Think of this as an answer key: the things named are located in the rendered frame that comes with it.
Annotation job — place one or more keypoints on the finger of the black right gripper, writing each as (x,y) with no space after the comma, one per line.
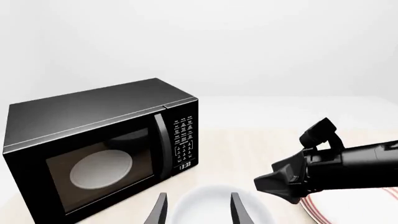
(275,184)
(287,164)

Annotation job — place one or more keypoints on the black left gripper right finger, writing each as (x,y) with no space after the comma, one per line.
(238,211)

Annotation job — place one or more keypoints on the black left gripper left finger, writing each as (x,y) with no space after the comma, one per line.
(159,211)

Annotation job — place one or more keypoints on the white bowl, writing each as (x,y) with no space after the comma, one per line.
(202,205)

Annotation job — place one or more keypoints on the small black plate on stalk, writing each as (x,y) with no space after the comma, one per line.
(320,133)

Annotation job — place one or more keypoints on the plate with red rings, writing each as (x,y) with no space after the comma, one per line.
(357,207)

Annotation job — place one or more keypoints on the white turntable plate in microwave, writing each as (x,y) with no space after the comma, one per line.
(99,169)

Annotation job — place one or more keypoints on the black microwave oven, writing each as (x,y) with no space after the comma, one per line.
(93,121)

